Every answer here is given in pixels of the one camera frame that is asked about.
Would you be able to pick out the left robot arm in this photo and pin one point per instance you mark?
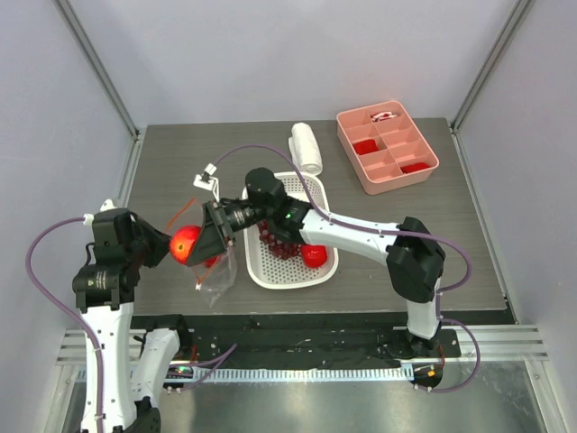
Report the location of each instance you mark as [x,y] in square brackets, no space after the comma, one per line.
[119,397]

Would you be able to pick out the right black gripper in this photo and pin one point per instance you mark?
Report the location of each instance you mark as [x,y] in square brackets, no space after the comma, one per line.
[217,224]

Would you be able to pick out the pink compartment organizer tray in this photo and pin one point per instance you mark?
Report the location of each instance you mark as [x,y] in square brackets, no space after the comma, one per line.
[400,143]

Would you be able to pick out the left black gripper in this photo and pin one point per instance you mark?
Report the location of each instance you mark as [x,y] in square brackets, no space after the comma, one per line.
[162,240]

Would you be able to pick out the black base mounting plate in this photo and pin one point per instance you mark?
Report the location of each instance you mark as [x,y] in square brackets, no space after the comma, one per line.
[303,341]

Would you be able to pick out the white perforated plastic basket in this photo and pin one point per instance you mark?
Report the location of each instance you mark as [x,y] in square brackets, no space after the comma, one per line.
[273,273]

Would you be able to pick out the red fake apple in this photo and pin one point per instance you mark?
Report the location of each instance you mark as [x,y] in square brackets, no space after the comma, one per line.
[182,243]
[313,256]

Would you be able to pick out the clear zip top bag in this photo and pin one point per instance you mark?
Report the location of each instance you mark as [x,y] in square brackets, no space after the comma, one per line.
[210,284]

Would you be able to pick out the dark fake grape bunch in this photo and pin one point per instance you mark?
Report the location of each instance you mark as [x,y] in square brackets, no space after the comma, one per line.
[278,248]

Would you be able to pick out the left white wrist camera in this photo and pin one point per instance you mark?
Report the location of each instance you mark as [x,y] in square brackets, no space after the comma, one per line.
[107,205]

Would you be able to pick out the red white item in tray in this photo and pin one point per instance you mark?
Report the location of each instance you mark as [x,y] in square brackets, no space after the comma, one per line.
[383,116]

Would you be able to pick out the white slotted cable duct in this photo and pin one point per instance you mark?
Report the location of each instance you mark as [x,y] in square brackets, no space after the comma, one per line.
[404,373]

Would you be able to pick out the red block tray front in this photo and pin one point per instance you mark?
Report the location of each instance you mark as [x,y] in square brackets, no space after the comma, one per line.
[415,167]

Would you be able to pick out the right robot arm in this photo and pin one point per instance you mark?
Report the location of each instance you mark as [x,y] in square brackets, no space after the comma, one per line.
[414,260]

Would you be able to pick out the rolled white towel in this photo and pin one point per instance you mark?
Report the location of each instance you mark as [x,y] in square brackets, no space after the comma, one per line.
[304,149]

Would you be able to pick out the red block in tray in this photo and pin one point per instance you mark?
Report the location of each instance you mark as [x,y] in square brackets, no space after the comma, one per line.
[366,146]

